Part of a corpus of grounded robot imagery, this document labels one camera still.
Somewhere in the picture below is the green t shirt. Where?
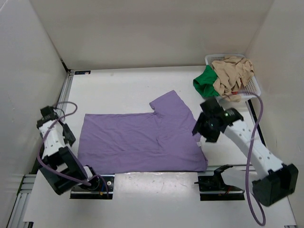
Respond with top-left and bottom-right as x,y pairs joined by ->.
193,65 -> 219,98

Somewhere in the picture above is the aluminium front rail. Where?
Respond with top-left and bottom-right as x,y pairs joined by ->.
206,164 -> 246,173

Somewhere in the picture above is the white front cover board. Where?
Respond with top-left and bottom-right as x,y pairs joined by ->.
23,171 -> 297,225

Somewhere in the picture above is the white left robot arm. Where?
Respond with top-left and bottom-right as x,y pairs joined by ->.
37,114 -> 100,195

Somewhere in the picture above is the purple t shirt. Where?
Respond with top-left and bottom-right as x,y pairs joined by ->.
77,91 -> 208,174

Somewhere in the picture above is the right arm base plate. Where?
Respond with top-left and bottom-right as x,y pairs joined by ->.
194,176 -> 245,201

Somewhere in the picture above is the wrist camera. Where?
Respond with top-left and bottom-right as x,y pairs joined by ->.
40,106 -> 58,123
200,97 -> 224,117

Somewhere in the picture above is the white plastic basket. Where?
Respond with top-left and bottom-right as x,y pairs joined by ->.
205,53 -> 261,102

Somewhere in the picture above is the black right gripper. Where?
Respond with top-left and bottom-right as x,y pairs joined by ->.
191,112 -> 220,143

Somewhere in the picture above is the beige t shirt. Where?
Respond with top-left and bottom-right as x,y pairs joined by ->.
211,56 -> 254,102

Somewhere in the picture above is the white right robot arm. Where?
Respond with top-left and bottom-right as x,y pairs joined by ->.
192,107 -> 299,207

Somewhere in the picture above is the aluminium table edge rail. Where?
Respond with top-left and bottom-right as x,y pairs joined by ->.
52,70 -> 75,117

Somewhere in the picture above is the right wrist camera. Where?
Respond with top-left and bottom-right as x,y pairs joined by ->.
200,97 -> 224,117

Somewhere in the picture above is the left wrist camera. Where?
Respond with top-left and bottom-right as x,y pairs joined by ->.
40,106 -> 58,123

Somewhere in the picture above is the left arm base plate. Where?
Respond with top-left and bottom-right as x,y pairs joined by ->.
70,174 -> 115,200

